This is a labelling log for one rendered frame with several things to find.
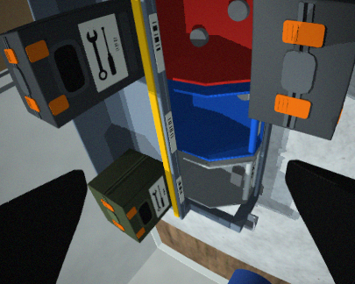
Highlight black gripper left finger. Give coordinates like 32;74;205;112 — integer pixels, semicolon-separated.
0;170;88;284

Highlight yellow flat bar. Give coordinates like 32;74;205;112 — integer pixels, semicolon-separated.
131;0;180;217

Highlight olive green tool case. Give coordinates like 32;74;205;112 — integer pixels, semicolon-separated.
87;148;173;243

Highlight grey open bin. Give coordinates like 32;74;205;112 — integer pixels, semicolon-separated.
178;147;260;209

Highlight blue open bin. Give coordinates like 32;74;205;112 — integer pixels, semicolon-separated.
167;80;265;161

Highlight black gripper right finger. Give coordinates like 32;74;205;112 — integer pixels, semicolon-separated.
285;160;355;284

